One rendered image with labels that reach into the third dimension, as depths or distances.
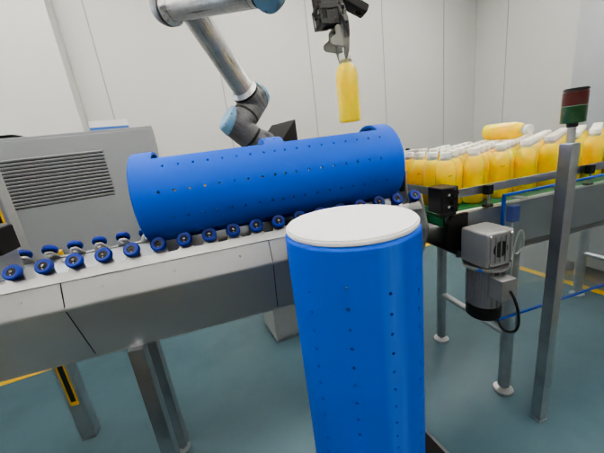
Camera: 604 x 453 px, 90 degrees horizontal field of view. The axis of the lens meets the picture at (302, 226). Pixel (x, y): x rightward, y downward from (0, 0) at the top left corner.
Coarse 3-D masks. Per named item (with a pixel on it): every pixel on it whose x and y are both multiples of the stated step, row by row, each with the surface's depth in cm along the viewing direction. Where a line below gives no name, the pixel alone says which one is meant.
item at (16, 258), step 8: (0, 224) 90; (0, 232) 86; (8, 232) 89; (0, 240) 86; (8, 240) 89; (16, 240) 92; (0, 248) 85; (8, 248) 88; (16, 248) 92; (0, 256) 87; (8, 256) 90; (16, 256) 93; (0, 264) 86; (8, 264) 89; (0, 272) 86; (0, 280) 86
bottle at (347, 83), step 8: (344, 64) 93; (352, 64) 94; (336, 72) 95; (344, 72) 93; (352, 72) 93; (336, 80) 96; (344, 80) 93; (352, 80) 93; (336, 88) 97; (344, 88) 94; (352, 88) 94; (344, 96) 95; (352, 96) 95; (344, 104) 96; (352, 104) 95; (344, 112) 96; (352, 112) 96; (344, 120) 97; (352, 120) 97
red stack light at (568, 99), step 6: (582, 90) 87; (588, 90) 87; (564, 96) 90; (570, 96) 89; (576, 96) 88; (582, 96) 87; (588, 96) 88; (564, 102) 90; (570, 102) 89; (576, 102) 88; (582, 102) 88; (588, 102) 88
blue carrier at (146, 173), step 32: (384, 128) 107; (128, 160) 87; (160, 160) 87; (192, 160) 89; (224, 160) 90; (256, 160) 92; (288, 160) 94; (320, 160) 96; (352, 160) 99; (384, 160) 101; (160, 192) 84; (192, 192) 87; (224, 192) 89; (256, 192) 92; (288, 192) 95; (320, 192) 99; (352, 192) 103; (384, 192) 109; (160, 224) 88; (192, 224) 91; (224, 224) 96
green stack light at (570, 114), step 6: (564, 108) 91; (570, 108) 89; (576, 108) 88; (582, 108) 88; (588, 108) 89; (564, 114) 91; (570, 114) 90; (576, 114) 89; (582, 114) 88; (564, 120) 91; (570, 120) 90; (576, 120) 89; (582, 120) 89
